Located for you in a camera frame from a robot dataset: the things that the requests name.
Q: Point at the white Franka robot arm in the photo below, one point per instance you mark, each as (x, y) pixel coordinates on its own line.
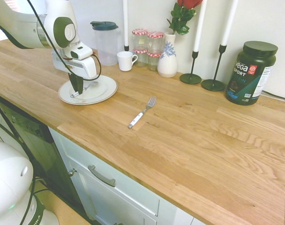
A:
(20, 28)

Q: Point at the silver cabinet knob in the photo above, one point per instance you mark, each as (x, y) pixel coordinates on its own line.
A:
(71, 172)

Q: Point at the clear pitcher with teal lid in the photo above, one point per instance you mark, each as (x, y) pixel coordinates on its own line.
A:
(106, 44)

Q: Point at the white cabinet drawer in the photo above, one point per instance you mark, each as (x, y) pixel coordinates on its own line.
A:
(114, 187)

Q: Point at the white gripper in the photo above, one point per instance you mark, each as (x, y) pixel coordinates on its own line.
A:
(86, 68)

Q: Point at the dark green protein powder tub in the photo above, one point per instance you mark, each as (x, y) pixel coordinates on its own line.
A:
(250, 75)

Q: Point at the white ceramic mug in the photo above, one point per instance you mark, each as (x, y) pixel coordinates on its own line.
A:
(125, 61)

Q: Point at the dark dishwasher front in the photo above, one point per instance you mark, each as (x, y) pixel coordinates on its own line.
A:
(39, 145)

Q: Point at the white plate with gold rim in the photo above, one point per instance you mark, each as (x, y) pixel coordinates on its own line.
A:
(100, 90)

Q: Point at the white vase with blue print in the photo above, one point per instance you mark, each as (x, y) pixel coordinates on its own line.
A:
(167, 61)

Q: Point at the red rose with green leaves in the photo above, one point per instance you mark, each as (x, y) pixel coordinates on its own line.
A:
(181, 16)

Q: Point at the white taper candle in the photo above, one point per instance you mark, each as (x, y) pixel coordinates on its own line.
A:
(126, 23)
(228, 23)
(199, 25)

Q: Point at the black candle holder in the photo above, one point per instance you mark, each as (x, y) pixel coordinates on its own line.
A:
(190, 78)
(212, 84)
(126, 48)

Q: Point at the glass jar with checkered lid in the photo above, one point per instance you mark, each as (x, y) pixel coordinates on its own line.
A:
(153, 62)
(140, 58)
(155, 42)
(139, 38)

